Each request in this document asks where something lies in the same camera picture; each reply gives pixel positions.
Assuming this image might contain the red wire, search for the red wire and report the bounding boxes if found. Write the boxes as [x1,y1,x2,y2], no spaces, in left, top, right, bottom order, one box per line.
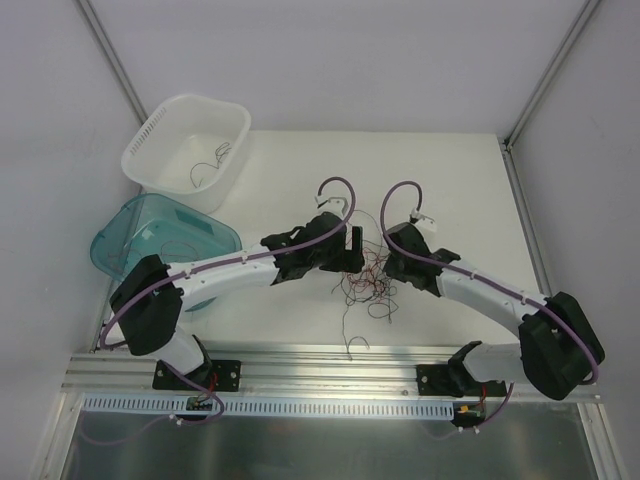
[107,239,201,271]

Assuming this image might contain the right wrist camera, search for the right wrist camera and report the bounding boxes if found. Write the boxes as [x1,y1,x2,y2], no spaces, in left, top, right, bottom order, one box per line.
[409,212,437,233]

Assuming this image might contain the red black wires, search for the red black wires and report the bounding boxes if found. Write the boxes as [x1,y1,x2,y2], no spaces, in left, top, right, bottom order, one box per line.
[329,212,401,362]

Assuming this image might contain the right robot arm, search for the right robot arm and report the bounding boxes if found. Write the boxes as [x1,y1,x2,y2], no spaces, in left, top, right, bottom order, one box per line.
[384,222,605,400]

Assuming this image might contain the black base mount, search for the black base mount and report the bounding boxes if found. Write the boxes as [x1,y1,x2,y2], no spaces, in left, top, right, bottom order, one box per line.
[416,364,465,398]
[152,359,242,392]

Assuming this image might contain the aluminium rail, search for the aluminium rail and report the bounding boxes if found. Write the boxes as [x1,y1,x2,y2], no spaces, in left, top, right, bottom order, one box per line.
[62,339,601,401]

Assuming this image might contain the right aluminium frame post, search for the right aluminium frame post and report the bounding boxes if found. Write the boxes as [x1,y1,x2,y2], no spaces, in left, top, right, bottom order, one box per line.
[503,0,602,153]

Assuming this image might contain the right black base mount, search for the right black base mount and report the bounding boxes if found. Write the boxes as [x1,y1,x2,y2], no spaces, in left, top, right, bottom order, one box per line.
[416,364,465,398]

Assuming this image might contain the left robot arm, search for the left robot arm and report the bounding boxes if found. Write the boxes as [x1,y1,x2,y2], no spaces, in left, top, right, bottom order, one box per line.
[110,212,364,390]

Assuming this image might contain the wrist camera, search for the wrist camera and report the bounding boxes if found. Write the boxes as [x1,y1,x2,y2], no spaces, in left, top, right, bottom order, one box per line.
[315,195,350,219]
[409,212,437,233]

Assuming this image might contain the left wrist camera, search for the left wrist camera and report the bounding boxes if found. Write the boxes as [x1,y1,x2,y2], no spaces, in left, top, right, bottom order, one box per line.
[315,195,350,219]

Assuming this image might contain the teal transparent plastic bin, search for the teal transparent plastic bin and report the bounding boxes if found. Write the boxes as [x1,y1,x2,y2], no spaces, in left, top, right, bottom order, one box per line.
[90,193,242,282]

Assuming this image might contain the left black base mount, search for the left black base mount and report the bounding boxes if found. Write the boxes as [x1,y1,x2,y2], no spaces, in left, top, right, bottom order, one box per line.
[152,359,242,392]

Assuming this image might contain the black wire in basket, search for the black wire in basket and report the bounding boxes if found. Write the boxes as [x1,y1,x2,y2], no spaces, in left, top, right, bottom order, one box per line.
[188,141,234,190]

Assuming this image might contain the left aluminium frame post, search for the left aluminium frame post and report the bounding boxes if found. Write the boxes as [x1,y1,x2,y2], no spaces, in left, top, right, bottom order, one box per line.
[73,0,148,125]

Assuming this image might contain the white plastic basket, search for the white plastic basket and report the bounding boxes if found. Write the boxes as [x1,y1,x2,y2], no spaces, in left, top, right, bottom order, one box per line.
[121,94,252,213]

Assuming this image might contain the aluminium frame post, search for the aluminium frame post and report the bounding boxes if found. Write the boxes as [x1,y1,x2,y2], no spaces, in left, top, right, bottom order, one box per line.
[73,0,148,125]
[503,0,602,153]

